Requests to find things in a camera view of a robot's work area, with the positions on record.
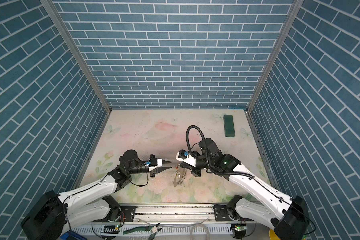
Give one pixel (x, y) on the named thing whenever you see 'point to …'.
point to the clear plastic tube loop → (203, 225)
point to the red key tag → (176, 167)
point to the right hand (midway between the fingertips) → (180, 162)
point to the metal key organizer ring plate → (179, 177)
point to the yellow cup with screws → (272, 235)
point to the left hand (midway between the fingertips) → (169, 164)
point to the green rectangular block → (229, 128)
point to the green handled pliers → (153, 229)
